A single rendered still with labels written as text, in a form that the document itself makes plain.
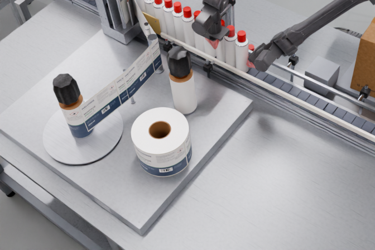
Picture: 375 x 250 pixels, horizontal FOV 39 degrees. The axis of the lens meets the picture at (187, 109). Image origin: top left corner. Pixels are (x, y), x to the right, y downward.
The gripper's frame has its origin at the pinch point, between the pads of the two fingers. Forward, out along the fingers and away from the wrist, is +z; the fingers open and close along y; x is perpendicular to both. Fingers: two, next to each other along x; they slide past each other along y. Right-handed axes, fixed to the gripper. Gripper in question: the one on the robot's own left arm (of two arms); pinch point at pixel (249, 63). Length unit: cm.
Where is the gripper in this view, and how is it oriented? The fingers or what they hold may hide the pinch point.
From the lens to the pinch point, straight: 214.7
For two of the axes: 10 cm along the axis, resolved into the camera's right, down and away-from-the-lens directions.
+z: -4.2, 2.5, 8.8
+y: -6.1, 6.3, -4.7
